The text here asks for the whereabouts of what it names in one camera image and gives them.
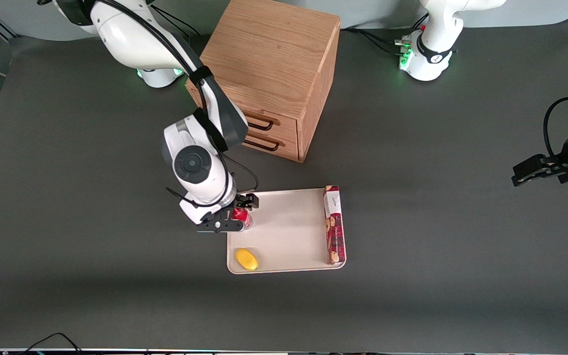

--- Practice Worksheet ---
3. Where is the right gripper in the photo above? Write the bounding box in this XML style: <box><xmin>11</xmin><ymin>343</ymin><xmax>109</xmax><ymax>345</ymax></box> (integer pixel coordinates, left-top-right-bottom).
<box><xmin>179</xmin><ymin>193</ymin><xmax>260</xmax><ymax>233</ymax></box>

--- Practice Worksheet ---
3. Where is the red coke bottle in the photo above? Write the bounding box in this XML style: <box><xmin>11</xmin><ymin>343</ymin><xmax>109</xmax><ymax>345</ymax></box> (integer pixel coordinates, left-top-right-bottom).
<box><xmin>231</xmin><ymin>207</ymin><xmax>254</xmax><ymax>229</ymax></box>

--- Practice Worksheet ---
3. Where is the cream plastic tray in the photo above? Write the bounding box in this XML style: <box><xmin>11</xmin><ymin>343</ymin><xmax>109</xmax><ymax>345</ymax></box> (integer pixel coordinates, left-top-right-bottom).
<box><xmin>227</xmin><ymin>188</ymin><xmax>347</xmax><ymax>275</ymax></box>

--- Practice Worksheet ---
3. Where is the yellow lemon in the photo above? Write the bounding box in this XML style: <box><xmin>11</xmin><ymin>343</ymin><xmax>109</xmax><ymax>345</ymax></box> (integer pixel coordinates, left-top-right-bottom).
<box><xmin>235</xmin><ymin>248</ymin><xmax>259</xmax><ymax>271</ymax></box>

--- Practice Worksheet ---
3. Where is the red cookie box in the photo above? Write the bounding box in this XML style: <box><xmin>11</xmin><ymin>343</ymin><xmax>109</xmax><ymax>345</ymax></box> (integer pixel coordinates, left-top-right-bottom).
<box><xmin>323</xmin><ymin>185</ymin><xmax>346</xmax><ymax>266</ymax></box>

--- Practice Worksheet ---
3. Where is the wooden two-drawer cabinet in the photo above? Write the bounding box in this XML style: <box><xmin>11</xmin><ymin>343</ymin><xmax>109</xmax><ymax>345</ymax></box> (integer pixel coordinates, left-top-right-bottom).
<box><xmin>185</xmin><ymin>0</ymin><xmax>341</xmax><ymax>163</ymax></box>

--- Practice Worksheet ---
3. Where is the black narrow drawer handle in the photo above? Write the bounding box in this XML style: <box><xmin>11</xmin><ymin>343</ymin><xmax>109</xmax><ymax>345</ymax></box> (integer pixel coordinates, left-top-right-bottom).
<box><xmin>241</xmin><ymin>137</ymin><xmax>281</xmax><ymax>152</ymax></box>

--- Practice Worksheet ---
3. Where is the black wide drawer handle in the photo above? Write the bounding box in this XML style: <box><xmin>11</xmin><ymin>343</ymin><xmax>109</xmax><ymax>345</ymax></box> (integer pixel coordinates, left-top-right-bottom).
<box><xmin>244</xmin><ymin>112</ymin><xmax>275</xmax><ymax>132</ymax></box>

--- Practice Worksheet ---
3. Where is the black right arm base cable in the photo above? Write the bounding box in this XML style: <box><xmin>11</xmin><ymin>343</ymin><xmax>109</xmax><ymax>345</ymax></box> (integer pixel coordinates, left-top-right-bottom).
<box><xmin>152</xmin><ymin>5</ymin><xmax>202</xmax><ymax>38</ymax></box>

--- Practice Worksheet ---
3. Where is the black arm base cable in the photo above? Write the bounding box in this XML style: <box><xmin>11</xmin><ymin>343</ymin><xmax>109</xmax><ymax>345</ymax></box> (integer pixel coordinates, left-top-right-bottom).
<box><xmin>340</xmin><ymin>14</ymin><xmax>428</xmax><ymax>55</ymax></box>
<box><xmin>152</xmin><ymin>5</ymin><xmax>202</xmax><ymax>38</ymax></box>

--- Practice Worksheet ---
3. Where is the black cable at table edge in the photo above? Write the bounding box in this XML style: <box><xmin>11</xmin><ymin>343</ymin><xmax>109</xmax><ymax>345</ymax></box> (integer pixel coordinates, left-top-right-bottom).
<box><xmin>17</xmin><ymin>332</ymin><xmax>83</xmax><ymax>355</ymax></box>

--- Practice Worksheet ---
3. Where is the black left arm base cable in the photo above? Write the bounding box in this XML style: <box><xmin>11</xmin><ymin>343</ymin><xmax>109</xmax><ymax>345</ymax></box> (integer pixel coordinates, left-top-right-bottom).
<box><xmin>340</xmin><ymin>14</ymin><xmax>428</xmax><ymax>55</ymax></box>

